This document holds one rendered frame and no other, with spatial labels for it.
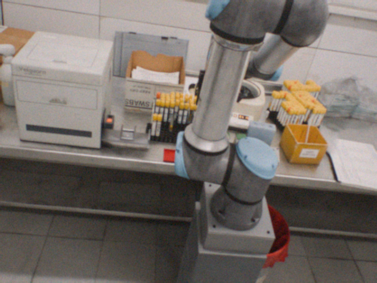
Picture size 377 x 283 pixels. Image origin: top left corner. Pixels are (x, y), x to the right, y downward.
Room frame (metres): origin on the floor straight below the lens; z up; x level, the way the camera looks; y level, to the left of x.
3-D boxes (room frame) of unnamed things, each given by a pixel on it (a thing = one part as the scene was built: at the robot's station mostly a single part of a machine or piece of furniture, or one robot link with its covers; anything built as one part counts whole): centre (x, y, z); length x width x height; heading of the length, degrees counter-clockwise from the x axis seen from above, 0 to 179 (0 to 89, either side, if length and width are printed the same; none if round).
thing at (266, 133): (1.25, -0.27, 0.92); 0.10 x 0.07 x 0.10; 90
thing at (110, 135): (1.09, 0.24, 0.92); 0.21 x 0.07 x 0.05; 98
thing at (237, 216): (0.79, -0.17, 1.00); 0.15 x 0.15 x 0.10
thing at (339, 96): (1.72, -0.68, 0.97); 0.26 x 0.17 x 0.19; 112
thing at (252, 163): (0.78, -0.17, 1.12); 0.13 x 0.12 x 0.14; 91
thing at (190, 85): (1.50, 0.01, 0.92); 0.24 x 0.12 x 0.10; 8
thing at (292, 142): (1.25, -0.45, 0.93); 0.13 x 0.13 x 0.10; 13
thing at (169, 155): (1.08, 0.05, 0.88); 0.07 x 0.07 x 0.01; 8
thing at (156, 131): (1.20, 0.08, 0.93); 0.17 x 0.09 x 0.11; 98
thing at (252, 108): (1.48, -0.17, 0.94); 0.30 x 0.24 x 0.12; 179
